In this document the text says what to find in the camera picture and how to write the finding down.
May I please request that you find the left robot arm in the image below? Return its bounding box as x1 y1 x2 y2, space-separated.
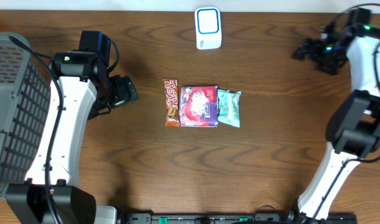
7 30 139 224

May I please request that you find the green wet wipes pack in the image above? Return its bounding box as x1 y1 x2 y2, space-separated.
218 89 241 128

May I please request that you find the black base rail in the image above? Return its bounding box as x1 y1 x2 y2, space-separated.
121 213 358 224

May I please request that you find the purple red tissue pack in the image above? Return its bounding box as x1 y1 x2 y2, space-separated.
179 86 218 128

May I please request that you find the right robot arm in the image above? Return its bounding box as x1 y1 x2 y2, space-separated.
284 3 380 223

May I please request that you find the orange Top chocolate bar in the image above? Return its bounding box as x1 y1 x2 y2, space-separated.
164 79 181 127

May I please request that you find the grey plastic mesh basket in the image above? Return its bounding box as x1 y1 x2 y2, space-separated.
0 32 50 200

